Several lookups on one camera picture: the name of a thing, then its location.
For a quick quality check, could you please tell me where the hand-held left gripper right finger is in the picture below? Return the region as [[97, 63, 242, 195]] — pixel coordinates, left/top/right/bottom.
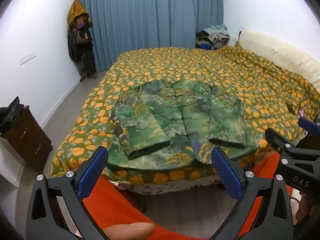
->
[[210, 147, 293, 240]]

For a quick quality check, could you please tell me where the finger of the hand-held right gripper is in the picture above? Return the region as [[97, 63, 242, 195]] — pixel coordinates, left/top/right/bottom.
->
[[264, 127, 320, 161], [298, 116, 320, 133]]

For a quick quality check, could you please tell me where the green printed padded jacket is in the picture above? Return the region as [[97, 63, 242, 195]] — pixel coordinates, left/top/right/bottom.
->
[[110, 79, 260, 167]]

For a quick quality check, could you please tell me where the person's right hand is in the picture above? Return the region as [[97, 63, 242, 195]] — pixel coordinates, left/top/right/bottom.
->
[[296, 195, 320, 229]]

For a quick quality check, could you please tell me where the person's left hand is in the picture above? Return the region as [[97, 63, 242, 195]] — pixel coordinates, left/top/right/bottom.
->
[[103, 222, 156, 240]]

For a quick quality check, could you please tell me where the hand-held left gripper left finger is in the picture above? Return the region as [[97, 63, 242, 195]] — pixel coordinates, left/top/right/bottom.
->
[[26, 146, 109, 240]]

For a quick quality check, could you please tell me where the person's orange clothing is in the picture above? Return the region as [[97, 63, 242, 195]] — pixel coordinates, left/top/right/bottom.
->
[[81, 152, 293, 240]]

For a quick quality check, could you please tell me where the dark wooden cabinet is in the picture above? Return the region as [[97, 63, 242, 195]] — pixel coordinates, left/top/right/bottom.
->
[[0, 105, 53, 173]]

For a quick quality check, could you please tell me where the dark clothes heap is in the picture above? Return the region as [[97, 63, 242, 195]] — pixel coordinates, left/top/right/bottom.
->
[[0, 96, 24, 135]]

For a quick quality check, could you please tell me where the blue curtain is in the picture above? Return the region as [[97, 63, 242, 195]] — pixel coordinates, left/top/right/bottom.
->
[[74, 0, 224, 73]]

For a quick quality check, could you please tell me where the green orange floral blanket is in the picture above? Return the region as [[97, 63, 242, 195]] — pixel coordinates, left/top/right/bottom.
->
[[50, 44, 320, 184]]

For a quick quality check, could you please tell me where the white furniture piece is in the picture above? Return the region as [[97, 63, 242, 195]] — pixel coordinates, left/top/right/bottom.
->
[[0, 136, 27, 205]]

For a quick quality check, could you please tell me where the coat rack with hanging clothes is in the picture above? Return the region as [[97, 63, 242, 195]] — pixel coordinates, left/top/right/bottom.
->
[[66, 0, 97, 82]]

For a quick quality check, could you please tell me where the pile of clothes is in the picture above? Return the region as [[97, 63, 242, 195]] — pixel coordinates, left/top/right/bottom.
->
[[196, 24, 231, 51]]

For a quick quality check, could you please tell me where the white wall panel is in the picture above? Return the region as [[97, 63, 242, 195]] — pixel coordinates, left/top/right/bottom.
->
[[19, 51, 37, 65]]

